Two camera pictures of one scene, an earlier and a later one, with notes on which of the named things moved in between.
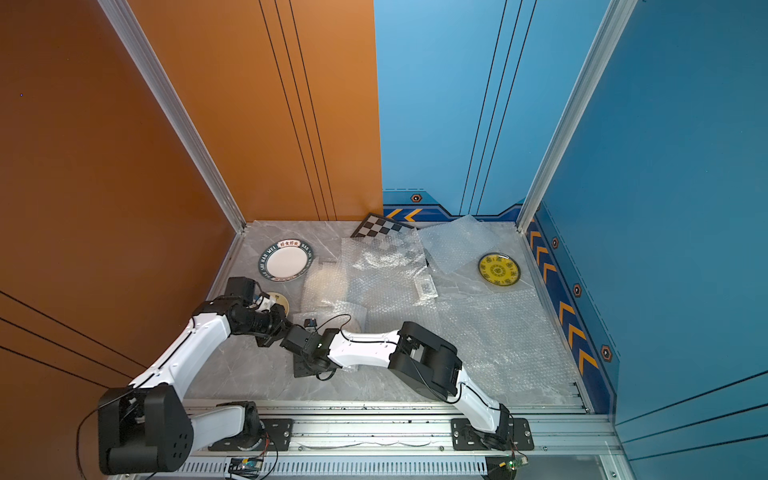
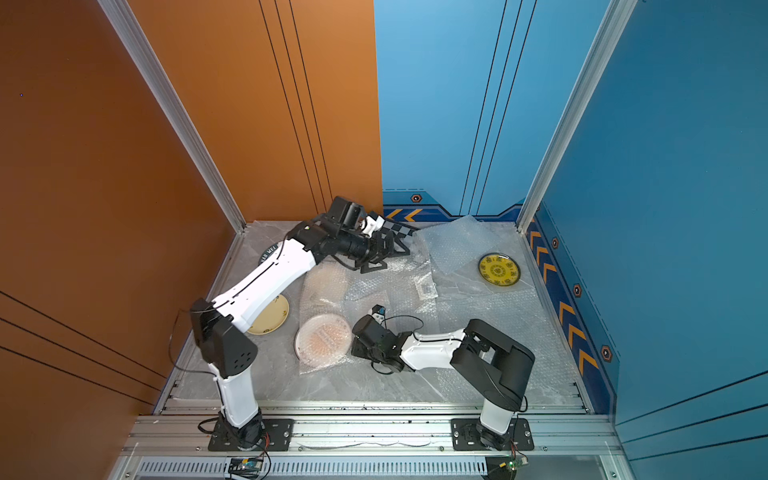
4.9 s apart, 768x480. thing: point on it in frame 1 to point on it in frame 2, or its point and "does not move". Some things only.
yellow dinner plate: [499, 269] does not move
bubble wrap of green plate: [452, 244] does not move
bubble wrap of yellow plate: [501, 333] does not move
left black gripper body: [267, 326] to [354, 246]
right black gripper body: [304, 366] to [359, 349]
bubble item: [388, 275] does not move
